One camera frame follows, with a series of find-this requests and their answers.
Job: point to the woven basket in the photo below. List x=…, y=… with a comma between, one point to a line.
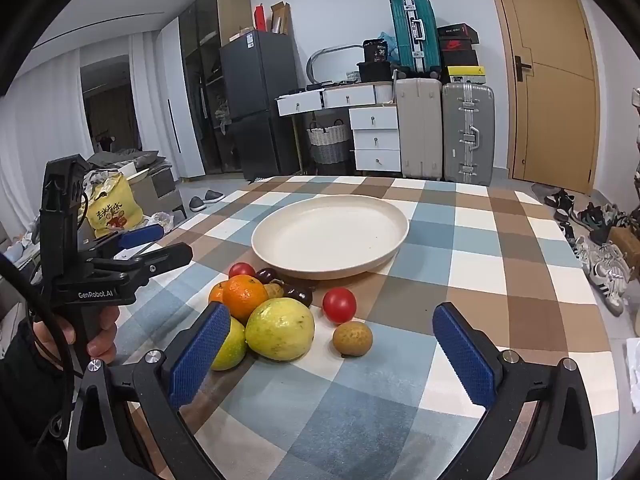
x=328, y=142

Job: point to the white paper sheet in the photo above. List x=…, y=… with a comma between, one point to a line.
x=634, y=370

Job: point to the black printed box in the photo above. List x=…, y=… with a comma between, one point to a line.
x=376, y=50

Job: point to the white curtain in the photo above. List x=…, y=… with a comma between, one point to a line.
x=40, y=135

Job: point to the white drawer dresser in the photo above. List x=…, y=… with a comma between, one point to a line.
x=375, y=135

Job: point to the brown longan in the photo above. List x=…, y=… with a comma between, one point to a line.
x=274, y=291
x=352, y=340

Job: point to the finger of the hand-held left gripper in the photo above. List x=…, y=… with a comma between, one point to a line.
x=160, y=257
x=141, y=236

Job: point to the person's left forearm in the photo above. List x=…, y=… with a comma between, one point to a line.
x=25, y=410

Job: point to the small orange tangerine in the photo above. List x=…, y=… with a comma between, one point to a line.
x=216, y=294

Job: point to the large yellow passion fruit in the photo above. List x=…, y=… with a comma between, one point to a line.
x=280, y=329

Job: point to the teal suitcase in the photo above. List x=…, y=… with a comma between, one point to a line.
x=412, y=35

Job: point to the red and black shoe box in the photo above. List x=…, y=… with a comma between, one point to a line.
x=457, y=54

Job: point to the silver suitcase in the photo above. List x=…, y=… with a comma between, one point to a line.
x=467, y=135

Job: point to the black bucket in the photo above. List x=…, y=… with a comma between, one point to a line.
x=373, y=72

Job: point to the arched mirror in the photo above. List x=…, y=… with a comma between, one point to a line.
x=332, y=62

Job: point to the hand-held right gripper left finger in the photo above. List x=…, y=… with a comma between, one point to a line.
x=200, y=355

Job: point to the pile of clothes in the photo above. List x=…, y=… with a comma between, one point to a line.
x=120, y=160

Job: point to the pile of shoes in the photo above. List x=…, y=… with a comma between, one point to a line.
x=600, y=250

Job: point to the cream round plate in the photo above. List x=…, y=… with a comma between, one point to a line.
x=330, y=235

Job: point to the green passion fruit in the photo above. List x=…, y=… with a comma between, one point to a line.
x=232, y=350

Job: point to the beige suitcase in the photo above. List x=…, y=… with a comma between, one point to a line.
x=419, y=130

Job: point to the tall wardrobe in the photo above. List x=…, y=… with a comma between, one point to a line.
x=190, y=85

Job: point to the yellow printed bag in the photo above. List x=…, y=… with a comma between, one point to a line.
x=112, y=207

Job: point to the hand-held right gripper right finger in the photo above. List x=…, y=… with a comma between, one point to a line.
x=462, y=355

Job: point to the black refrigerator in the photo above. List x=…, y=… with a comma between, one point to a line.
x=260, y=100

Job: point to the dark red cherry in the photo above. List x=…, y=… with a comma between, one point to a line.
x=265, y=275
x=300, y=294

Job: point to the yellow and black shoe box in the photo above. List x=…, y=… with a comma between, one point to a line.
x=466, y=75

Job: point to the grey storage box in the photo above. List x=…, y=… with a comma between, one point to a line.
x=157, y=190

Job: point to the red tomato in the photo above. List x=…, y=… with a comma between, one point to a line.
x=339, y=305
x=241, y=270

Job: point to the large orange tangerine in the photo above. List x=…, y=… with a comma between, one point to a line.
x=245, y=297

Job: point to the person's left hand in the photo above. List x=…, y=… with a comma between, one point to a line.
x=104, y=330

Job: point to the blue plastic bag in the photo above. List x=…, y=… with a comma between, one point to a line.
x=392, y=47

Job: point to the open cardboard box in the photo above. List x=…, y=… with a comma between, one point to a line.
x=280, y=19

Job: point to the wooden door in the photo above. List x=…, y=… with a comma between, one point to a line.
x=550, y=110

